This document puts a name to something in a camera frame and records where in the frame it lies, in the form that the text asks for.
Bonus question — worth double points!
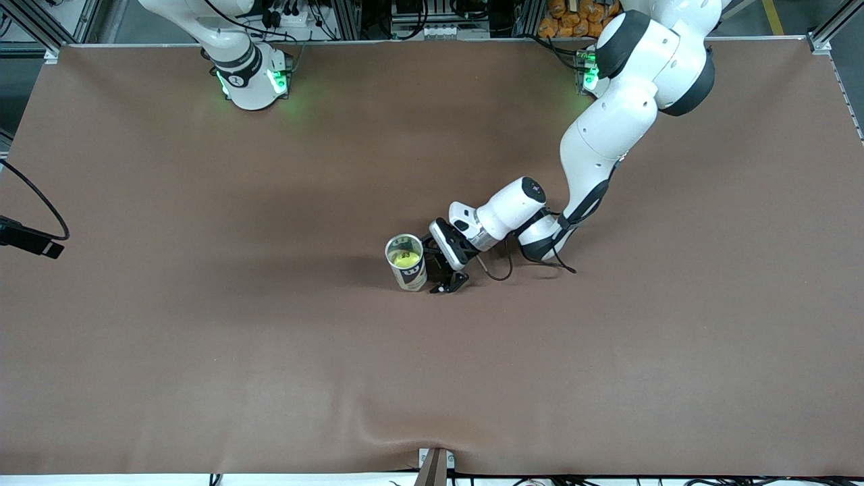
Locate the silver tennis ball can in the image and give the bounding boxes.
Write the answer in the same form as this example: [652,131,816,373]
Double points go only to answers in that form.
[385,234,428,292]

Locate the brown table mat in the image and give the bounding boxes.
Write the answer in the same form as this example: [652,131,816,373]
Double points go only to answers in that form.
[0,37,864,477]

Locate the pile of orange items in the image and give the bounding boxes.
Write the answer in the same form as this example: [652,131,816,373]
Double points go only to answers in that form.
[538,0,625,38]

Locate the white power strip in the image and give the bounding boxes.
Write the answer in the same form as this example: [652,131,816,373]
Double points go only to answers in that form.
[269,8,311,28]

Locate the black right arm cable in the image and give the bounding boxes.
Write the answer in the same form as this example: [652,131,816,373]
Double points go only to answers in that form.
[0,159,71,242]

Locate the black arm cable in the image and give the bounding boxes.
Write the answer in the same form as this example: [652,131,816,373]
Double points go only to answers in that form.
[0,159,71,242]
[476,233,578,282]

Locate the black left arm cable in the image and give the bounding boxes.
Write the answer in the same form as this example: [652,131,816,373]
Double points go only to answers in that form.
[476,233,578,282]

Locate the aluminium frame strut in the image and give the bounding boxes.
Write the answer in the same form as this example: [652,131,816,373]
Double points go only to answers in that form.
[807,0,864,55]
[0,0,103,65]

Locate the metal edge bracket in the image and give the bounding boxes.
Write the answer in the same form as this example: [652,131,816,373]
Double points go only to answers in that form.
[418,448,455,486]

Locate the aluminium frame post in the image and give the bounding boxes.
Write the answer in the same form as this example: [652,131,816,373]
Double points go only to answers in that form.
[331,0,362,40]
[514,0,544,38]

